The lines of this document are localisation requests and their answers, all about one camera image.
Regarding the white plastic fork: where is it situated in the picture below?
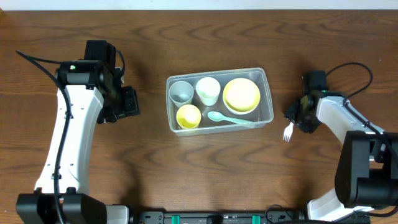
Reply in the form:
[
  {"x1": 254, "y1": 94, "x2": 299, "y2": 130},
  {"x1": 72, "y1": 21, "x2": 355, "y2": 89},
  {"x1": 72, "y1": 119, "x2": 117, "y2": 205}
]
[{"x1": 283, "y1": 122, "x2": 294, "y2": 142}]

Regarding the grey plastic cup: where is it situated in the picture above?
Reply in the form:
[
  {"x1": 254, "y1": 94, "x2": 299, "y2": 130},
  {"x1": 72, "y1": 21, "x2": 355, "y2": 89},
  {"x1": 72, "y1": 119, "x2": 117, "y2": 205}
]
[{"x1": 169, "y1": 81, "x2": 194, "y2": 108}]

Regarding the yellow plastic bowl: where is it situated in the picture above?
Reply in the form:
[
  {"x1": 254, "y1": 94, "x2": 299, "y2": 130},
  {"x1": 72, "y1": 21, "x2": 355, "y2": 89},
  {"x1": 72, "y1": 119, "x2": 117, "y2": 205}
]
[{"x1": 223, "y1": 78, "x2": 261, "y2": 112}]

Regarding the white plastic bowl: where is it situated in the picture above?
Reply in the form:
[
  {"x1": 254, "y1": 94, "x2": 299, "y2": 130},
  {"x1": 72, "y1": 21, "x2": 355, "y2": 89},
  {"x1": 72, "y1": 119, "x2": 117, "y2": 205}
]
[{"x1": 223, "y1": 99, "x2": 258, "y2": 115}]

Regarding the yellow plastic cup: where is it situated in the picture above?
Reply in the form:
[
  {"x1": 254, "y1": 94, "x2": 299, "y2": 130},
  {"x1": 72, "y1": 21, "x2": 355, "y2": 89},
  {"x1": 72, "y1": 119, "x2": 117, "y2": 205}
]
[{"x1": 176, "y1": 105, "x2": 201, "y2": 129}]

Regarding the pale green plastic spoon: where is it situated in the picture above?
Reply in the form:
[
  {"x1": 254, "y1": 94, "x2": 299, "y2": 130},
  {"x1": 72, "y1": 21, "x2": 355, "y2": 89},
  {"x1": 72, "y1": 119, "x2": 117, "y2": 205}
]
[{"x1": 207, "y1": 111, "x2": 252, "y2": 124}]

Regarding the white plastic cup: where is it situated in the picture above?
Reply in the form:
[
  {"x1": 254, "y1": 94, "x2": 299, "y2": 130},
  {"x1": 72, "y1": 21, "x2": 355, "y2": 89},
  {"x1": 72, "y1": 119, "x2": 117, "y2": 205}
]
[{"x1": 195, "y1": 77, "x2": 221, "y2": 106}]

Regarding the clear plastic storage container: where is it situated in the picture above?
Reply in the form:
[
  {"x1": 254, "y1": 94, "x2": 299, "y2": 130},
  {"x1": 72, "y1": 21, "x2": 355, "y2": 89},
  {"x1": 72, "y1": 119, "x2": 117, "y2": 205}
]
[{"x1": 166, "y1": 68, "x2": 274, "y2": 136}]

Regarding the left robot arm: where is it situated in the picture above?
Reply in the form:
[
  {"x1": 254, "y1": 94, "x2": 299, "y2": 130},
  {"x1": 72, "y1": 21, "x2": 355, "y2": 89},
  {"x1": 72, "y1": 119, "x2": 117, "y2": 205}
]
[{"x1": 16, "y1": 40, "x2": 140, "y2": 223}]

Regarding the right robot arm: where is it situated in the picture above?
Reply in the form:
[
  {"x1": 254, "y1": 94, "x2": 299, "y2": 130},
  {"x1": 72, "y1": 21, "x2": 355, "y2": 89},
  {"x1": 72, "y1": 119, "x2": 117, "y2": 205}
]
[{"x1": 284, "y1": 70, "x2": 397, "y2": 222}]

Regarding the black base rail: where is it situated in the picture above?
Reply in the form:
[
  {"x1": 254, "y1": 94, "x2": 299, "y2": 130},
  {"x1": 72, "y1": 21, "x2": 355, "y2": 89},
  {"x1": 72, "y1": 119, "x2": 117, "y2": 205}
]
[{"x1": 129, "y1": 208, "x2": 306, "y2": 224}]

